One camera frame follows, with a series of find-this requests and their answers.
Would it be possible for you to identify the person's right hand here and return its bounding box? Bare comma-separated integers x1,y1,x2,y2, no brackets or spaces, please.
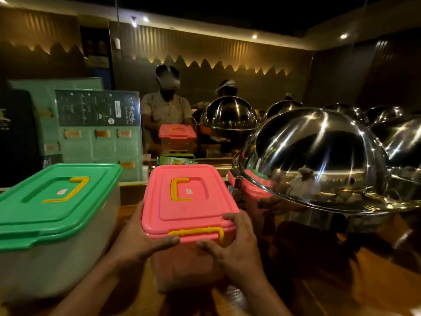
196,210,269,289

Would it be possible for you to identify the person's left hand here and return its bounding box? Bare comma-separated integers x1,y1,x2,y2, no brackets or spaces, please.
111,201,181,266

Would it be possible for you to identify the pink lidded plastic container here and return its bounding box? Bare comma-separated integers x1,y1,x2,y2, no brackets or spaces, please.
141,164,240,293

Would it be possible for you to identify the person's left forearm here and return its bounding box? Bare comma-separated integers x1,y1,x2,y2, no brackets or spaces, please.
49,257,133,316

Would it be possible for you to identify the person's right forearm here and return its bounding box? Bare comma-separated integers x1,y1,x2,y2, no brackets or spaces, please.
230,276,294,316

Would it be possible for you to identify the green cardboard box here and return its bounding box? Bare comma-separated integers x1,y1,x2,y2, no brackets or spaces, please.
157,153,195,166

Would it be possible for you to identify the small pink lidded container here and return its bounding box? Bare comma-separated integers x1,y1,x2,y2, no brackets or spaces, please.
158,124,197,152

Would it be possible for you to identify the green lidded plastic container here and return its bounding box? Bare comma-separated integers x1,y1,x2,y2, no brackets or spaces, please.
0,163,123,304

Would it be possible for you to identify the green display board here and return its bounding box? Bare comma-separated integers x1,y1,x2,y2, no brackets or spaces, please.
8,78,144,182

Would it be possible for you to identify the large steel chafing dish dome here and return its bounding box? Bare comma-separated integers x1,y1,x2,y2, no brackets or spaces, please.
234,107,400,235

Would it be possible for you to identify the dark menu sign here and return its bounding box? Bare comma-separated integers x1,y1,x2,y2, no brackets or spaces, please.
55,89,142,127

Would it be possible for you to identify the black appliance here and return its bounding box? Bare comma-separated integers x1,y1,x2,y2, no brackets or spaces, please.
0,88,44,189

